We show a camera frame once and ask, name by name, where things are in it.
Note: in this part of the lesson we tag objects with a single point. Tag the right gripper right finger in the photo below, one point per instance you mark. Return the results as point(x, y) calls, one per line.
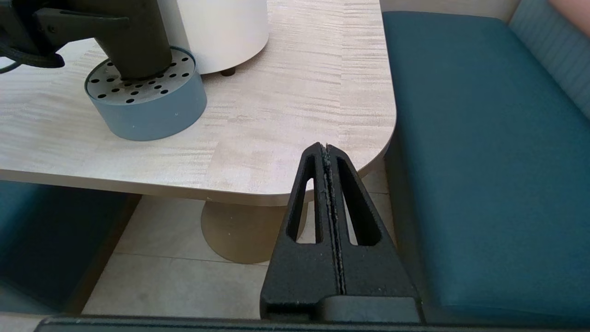
point(373, 272)

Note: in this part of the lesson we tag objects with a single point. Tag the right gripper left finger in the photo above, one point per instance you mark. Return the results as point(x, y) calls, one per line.
point(299, 276)

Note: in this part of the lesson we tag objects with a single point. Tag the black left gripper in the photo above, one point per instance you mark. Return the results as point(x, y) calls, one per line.
point(16, 23)

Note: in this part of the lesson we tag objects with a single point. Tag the dark brown plastic cup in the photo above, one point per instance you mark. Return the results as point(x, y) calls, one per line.
point(138, 46)

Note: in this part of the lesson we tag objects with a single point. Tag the large blue-grey perforated drip tray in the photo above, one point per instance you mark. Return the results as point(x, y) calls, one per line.
point(152, 110)

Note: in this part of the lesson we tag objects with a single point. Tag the teal ribbed sofa bench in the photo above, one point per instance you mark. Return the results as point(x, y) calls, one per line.
point(484, 161)
point(46, 240)

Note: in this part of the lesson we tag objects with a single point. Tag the pink bolster cushion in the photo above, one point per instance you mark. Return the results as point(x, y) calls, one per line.
point(574, 8)

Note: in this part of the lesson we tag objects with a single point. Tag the beige table pedestal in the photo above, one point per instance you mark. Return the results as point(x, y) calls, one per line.
point(249, 230)

